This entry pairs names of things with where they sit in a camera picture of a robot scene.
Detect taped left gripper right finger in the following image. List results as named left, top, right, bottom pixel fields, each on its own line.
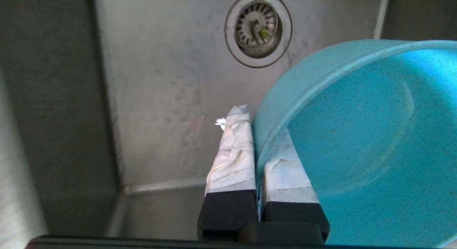
left=260, top=127, right=330, bottom=242

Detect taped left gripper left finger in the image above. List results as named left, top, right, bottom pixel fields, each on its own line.
left=197, top=104, right=260, bottom=241

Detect teal bowl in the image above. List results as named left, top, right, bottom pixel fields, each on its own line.
left=252, top=39, right=457, bottom=249

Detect stainless steel sink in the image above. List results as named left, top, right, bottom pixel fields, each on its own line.
left=0, top=0, right=457, bottom=242

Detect round metal drain strainer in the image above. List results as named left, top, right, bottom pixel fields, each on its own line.
left=224, top=0, right=293, bottom=69

